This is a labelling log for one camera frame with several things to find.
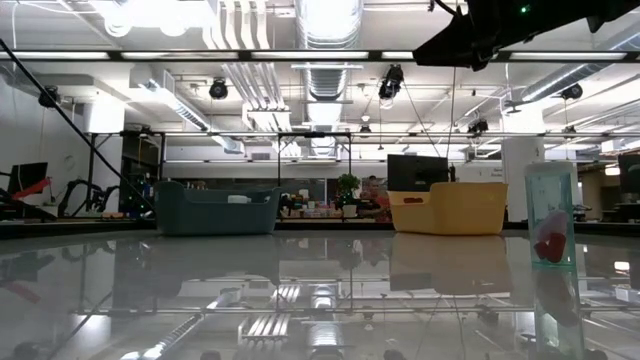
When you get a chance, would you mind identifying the black small monitor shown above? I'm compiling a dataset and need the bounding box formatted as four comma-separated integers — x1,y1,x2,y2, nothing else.
7,161,50,196

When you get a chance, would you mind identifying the white pillar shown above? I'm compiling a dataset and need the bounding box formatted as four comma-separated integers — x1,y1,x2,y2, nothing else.
501,109,546,224

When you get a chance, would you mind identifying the black ceiling camera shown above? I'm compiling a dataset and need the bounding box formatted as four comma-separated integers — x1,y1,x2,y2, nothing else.
378,63,405,101

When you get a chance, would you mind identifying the green bottle with red pills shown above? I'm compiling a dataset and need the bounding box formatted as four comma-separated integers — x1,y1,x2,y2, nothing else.
523,160,585,272

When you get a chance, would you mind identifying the teal plastic bin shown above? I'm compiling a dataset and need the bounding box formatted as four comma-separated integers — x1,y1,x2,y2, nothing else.
153,180,282,237

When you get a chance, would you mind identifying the green potted plant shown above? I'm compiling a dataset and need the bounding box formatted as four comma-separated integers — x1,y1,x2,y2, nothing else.
337,172,362,219

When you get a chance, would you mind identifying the silver ventilation duct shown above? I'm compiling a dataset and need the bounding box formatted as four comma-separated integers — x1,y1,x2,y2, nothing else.
293,0,365,157

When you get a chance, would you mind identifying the black monitor with dim screen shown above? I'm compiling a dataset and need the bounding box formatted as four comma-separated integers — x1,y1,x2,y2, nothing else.
617,153,640,194

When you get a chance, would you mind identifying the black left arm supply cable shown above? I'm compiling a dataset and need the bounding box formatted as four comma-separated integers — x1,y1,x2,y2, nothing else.
0,38,155,214

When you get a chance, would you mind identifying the red bar-shaped object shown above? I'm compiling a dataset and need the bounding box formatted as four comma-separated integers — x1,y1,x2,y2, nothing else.
19,177,52,200

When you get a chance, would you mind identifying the yellow plastic bin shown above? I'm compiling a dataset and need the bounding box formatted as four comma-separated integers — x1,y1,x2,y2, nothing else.
387,181,509,236

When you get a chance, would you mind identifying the black aluminium rig frame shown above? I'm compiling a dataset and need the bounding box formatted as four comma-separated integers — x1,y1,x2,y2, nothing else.
0,48,640,239

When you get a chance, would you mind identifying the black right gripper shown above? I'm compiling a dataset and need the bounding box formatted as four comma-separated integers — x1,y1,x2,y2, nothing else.
413,0,552,72

